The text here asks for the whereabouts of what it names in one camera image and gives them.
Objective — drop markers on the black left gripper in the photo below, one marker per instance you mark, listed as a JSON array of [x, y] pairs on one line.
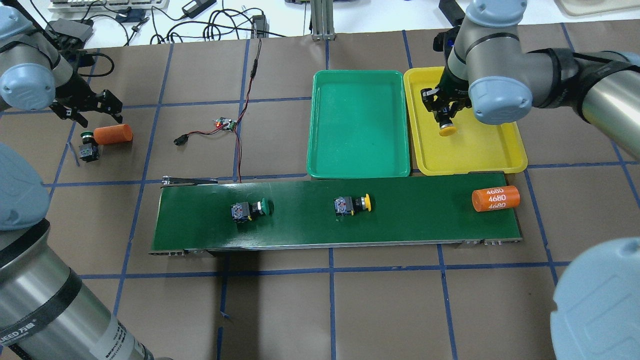
[[73, 95]]

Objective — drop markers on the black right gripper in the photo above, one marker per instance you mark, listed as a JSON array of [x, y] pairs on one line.
[[451, 89]]

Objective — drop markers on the yellow push button switch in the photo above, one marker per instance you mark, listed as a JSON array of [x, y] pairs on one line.
[[446, 126]]

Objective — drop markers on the plain orange cylinder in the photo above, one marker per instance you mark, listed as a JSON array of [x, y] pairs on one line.
[[115, 134]]

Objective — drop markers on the orange 4680 battery cylinder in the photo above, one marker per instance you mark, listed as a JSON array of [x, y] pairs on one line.
[[495, 198]]

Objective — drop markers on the green push button switch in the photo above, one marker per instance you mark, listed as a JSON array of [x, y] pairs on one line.
[[243, 212]]

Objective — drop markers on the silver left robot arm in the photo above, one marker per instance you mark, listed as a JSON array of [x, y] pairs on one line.
[[47, 312]]

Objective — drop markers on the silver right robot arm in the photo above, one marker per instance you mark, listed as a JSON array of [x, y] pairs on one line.
[[597, 297]]

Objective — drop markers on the green button beside cylinder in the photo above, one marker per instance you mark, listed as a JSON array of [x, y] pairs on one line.
[[88, 151]]

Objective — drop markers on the yellow plastic tray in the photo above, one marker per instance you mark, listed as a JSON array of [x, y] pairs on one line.
[[475, 147]]

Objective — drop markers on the green plastic tray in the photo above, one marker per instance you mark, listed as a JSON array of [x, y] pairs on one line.
[[358, 125]]

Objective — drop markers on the motor speed controller board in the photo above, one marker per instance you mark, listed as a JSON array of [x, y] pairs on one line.
[[225, 124]]

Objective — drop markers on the green conveyor belt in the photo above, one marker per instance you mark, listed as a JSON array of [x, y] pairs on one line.
[[406, 211]]

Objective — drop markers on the black power adapter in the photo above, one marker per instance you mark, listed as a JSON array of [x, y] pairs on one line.
[[259, 26]]

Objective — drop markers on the aluminium frame post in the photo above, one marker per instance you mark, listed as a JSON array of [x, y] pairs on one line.
[[322, 20]]

